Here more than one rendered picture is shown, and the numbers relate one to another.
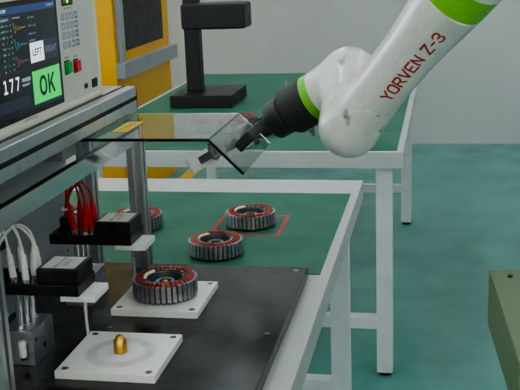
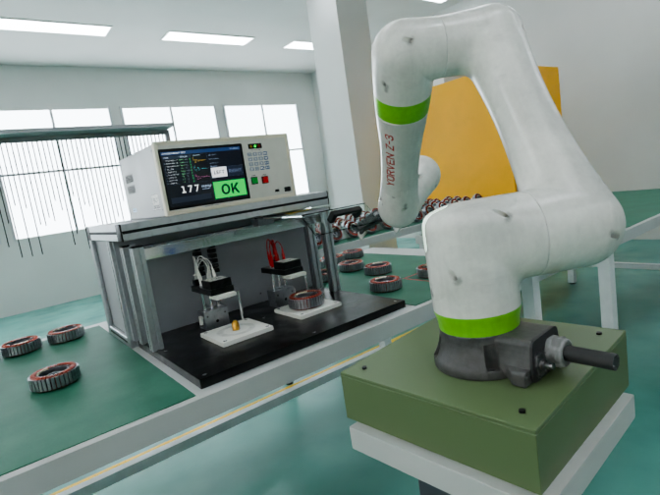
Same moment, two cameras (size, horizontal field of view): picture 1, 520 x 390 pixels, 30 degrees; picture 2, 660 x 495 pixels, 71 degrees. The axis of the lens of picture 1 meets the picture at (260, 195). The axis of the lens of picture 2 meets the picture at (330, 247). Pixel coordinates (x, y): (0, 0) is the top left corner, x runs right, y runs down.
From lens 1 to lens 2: 104 cm
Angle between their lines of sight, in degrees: 42
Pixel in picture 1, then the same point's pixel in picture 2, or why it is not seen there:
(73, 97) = (260, 195)
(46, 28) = (230, 160)
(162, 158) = not seen: hidden behind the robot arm
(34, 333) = (205, 313)
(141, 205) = (328, 256)
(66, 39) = (254, 166)
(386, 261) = (608, 313)
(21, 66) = (200, 179)
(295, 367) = (303, 355)
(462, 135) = not seen: outside the picture
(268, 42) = (647, 174)
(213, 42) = (608, 178)
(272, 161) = not seen: hidden behind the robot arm
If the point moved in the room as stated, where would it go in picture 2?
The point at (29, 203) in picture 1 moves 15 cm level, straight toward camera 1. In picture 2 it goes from (186, 246) to (142, 257)
